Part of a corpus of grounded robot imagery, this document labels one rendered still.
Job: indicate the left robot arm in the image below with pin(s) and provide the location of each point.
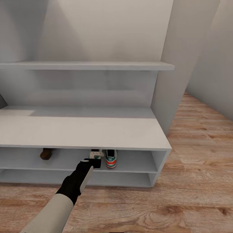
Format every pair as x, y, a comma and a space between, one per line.
54, 215

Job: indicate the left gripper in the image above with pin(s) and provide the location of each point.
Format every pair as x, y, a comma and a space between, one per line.
97, 163

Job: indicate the gym shoe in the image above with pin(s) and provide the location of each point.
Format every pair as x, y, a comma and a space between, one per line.
111, 158
98, 150

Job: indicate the sandal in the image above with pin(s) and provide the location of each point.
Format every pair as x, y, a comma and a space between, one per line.
47, 153

